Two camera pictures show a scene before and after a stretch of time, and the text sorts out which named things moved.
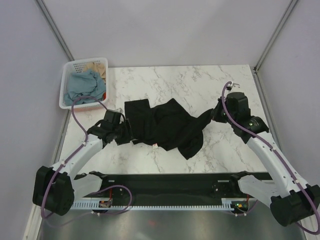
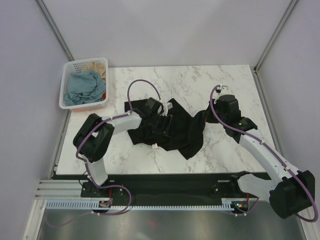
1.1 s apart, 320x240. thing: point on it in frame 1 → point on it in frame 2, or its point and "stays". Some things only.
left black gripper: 128,136 → 164,129
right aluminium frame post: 291,7 stays
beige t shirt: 100,67 stays
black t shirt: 167,125 stays
